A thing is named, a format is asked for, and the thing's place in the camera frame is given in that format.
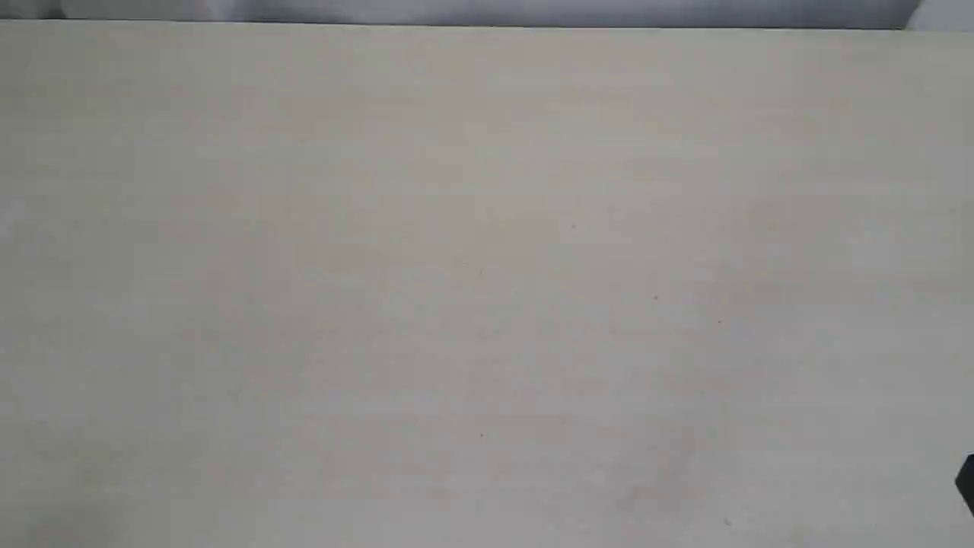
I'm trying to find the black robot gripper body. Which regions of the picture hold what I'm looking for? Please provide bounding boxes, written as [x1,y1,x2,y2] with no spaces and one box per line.
[954,455,974,515]

